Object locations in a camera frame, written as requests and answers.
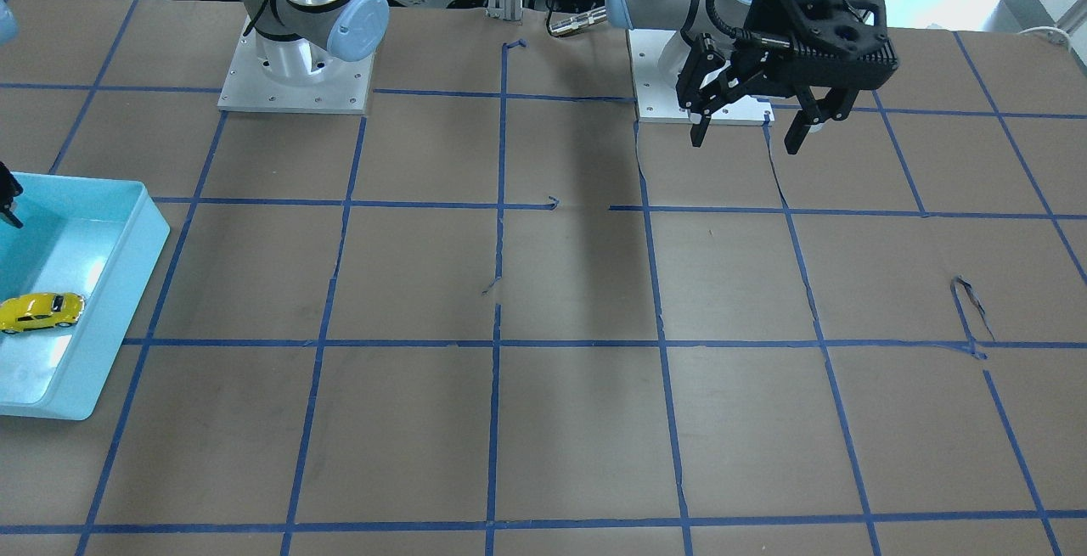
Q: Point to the yellow beetle toy car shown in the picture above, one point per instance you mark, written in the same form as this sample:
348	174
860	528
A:
41	311

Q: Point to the turquoise plastic storage bin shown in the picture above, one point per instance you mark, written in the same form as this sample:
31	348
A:
94	237

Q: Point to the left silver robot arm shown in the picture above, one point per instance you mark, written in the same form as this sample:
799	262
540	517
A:
663	15

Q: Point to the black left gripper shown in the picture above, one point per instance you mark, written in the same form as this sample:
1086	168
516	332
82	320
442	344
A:
780	11

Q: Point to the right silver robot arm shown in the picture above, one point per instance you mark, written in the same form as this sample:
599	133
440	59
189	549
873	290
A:
160	92

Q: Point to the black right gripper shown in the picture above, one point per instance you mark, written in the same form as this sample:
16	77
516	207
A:
8	193

